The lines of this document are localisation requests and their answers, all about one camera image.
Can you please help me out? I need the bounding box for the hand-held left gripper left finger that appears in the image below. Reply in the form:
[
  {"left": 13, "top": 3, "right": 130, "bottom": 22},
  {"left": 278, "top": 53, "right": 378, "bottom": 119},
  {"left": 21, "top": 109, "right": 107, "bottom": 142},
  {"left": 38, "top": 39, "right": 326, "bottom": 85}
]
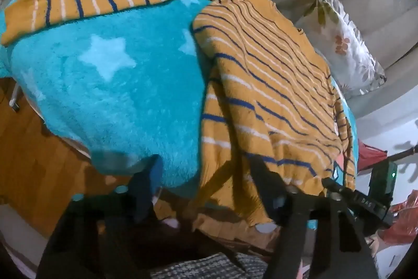
[{"left": 36, "top": 157, "right": 164, "bottom": 279}]

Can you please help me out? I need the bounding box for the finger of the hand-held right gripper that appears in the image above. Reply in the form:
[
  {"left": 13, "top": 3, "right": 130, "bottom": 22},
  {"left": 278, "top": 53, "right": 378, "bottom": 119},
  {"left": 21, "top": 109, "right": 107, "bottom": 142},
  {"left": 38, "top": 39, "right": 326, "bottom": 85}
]
[{"left": 322, "top": 178, "right": 359, "bottom": 205}]

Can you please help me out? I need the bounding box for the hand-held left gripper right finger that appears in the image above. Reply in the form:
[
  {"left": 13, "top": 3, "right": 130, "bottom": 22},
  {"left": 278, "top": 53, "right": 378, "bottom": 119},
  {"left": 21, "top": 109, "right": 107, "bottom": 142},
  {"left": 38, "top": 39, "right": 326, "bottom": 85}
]
[{"left": 252, "top": 161, "right": 376, "bottom": 279}]

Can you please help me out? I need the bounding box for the yellow striped sweater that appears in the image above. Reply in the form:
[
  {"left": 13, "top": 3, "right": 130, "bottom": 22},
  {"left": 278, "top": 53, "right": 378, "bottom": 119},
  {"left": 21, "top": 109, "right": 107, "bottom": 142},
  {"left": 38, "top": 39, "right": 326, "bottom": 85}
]
[{"left": 2, "top": 0, "right": 357, "bottom": 237}]

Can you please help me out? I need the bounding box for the red plastic bag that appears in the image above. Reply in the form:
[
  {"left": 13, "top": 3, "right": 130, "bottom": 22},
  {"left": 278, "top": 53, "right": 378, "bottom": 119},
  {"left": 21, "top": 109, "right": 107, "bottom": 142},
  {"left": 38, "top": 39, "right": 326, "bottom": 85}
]
[{"left": 379, "top": 191, "right": 418, "bottom": 247}]

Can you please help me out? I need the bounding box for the checked grey cloth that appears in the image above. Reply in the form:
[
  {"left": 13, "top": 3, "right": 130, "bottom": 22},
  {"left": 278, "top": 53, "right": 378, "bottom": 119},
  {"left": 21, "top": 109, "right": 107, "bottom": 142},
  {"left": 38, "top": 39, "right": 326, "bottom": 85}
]
[{"left": 148, "top": 252, "right": 271, "bottom": 279}]

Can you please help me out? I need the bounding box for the teal printed plush blanket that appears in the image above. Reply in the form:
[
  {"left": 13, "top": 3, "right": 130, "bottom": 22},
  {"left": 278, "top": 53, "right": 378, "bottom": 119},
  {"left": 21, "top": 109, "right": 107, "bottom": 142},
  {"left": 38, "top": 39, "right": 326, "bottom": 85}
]
[{"left": 0, "top": 0, "right": 360, "bottom": 234}]

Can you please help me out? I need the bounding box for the white floral pillow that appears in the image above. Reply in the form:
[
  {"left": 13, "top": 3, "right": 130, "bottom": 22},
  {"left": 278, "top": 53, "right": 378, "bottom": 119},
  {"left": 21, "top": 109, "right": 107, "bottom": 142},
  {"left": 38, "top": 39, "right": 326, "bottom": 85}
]
[{"left": 295, "top": 0, "right": 387, "bottom": 100}]

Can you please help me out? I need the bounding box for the white metal leg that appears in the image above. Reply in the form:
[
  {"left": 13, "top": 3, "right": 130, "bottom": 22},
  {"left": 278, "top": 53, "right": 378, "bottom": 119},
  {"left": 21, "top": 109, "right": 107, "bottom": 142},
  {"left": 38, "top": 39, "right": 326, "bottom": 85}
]
[{"left": 9, "top": 83, "right": 21, "bottom": 112}]

